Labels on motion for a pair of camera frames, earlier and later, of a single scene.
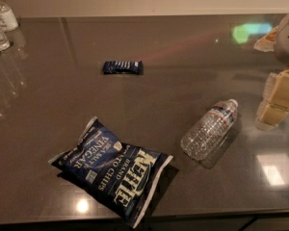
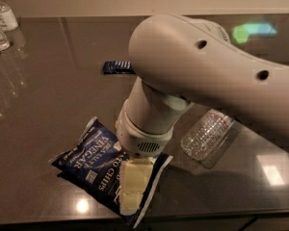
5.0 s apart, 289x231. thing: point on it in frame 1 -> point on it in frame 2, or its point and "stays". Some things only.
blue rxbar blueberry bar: x=123 y=66 stays
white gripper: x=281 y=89 -> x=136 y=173
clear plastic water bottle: x=207 y=130 stays
